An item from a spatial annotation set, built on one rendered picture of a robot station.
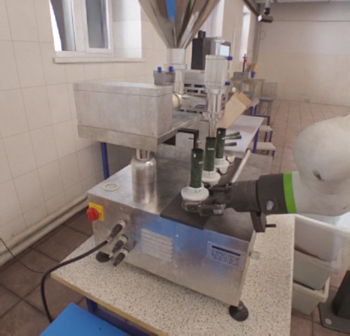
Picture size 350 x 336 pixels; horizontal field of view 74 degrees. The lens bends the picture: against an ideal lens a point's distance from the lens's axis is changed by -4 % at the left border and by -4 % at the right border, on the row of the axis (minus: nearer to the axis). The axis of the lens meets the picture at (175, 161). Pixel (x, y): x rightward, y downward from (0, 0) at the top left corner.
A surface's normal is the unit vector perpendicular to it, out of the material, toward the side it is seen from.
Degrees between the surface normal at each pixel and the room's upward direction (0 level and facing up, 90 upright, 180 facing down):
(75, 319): 0
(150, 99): 90
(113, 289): 0
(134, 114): 90
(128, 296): 0
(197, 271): 90
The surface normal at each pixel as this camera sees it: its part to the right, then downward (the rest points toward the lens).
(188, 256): -0.43, 0.35
